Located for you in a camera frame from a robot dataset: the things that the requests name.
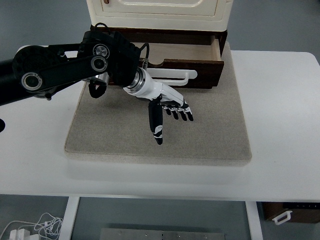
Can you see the white table leg left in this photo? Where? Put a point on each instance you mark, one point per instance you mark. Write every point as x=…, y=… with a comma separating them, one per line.
x=69, y=218

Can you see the white power adapter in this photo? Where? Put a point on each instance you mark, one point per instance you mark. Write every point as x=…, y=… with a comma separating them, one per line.
x=19, y=234

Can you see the brown box with white handle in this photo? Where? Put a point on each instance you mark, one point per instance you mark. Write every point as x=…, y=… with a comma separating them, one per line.
x=294, y=212

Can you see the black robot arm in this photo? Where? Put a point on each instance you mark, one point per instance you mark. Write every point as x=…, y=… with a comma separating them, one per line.
x=102, y=56

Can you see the dark wooden drawer cabinet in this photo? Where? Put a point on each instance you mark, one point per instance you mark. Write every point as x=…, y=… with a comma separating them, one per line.
x=169, y=36

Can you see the white table leg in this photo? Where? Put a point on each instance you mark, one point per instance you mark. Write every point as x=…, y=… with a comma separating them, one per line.
x=253, y=220
x=69, y=218

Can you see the dark wooden drawer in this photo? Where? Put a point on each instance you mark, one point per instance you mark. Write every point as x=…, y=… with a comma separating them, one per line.
x=205, y=59

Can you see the white drawer handle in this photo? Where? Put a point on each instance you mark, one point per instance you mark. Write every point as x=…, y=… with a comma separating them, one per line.
x=172, y=77

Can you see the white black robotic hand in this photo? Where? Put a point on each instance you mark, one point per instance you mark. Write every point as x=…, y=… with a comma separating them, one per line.
x=143, y=86

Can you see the cream upper cabinet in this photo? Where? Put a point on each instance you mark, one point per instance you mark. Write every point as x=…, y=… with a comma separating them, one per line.
x=182, y=15

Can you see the white table leg right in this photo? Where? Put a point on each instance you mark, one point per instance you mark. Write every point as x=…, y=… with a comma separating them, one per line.
x=253, y=220

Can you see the grey fabric mat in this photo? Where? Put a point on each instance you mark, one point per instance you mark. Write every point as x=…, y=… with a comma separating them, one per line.
x=115, y=127

